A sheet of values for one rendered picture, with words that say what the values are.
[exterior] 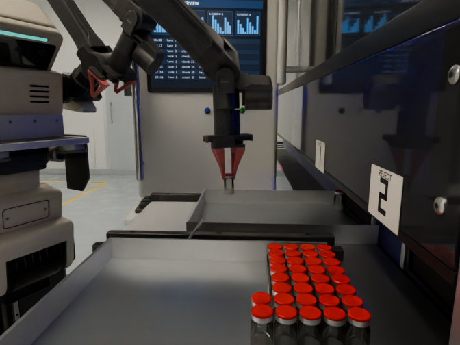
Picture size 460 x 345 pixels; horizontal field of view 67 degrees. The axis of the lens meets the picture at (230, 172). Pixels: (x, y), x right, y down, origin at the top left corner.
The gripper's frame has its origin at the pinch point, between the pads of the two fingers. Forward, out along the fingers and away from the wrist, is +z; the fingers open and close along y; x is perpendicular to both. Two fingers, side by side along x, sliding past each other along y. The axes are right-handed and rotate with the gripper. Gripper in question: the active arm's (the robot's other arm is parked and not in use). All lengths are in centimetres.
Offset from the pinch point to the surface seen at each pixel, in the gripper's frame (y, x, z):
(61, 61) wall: -173, 553, -113
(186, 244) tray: -11.1, -22.9, 6.5
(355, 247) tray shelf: 17.8, -22.9, 10.0
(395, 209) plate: 9.1, -44.5, -3.0
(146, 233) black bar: -17.6, -14.8, 6.9
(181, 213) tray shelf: -10.9, 2.3, 8.5
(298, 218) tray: 14.0, -6.2, 9.2
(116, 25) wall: -79, 528, -165
